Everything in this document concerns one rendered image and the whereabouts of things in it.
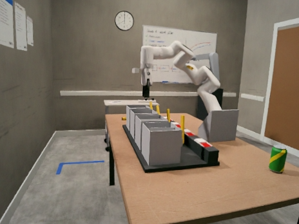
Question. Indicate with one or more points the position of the green and yellow drink can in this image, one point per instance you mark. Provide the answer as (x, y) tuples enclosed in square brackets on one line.
[(278, 158)]

